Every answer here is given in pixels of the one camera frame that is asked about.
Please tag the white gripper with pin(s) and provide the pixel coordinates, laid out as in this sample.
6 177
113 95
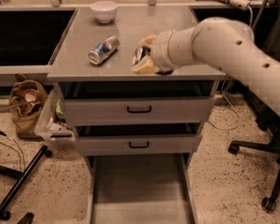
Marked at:
160 50

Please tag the blue pepsi can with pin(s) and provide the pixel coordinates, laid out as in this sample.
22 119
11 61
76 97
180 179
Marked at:
139 54

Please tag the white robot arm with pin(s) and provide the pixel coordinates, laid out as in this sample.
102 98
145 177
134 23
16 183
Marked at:
225 44

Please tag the silver blue can on counter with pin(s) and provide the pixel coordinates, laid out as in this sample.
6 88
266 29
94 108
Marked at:
103 50

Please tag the top grey drawer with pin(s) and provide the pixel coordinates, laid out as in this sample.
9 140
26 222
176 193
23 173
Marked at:
136 102

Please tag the grey drawer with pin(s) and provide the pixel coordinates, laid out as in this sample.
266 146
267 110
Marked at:
136 102
140 189
137 139

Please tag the grey drawer cabinet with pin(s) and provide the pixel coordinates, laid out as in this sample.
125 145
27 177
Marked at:
132 23

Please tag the middle grey drawer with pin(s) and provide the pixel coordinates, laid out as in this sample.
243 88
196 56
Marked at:
137 139

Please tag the bottom grey drawer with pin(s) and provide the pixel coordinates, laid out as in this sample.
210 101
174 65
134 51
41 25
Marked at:
140 189

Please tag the white bowl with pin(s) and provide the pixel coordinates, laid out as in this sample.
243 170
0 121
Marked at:
104 11

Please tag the clear plastic bin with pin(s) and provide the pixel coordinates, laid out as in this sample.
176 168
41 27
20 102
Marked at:
48 126

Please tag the brown cloth bag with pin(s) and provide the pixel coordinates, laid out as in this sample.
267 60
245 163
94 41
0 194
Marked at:
27 99

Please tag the black metal stand leg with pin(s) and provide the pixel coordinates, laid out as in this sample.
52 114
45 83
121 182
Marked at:
20 178

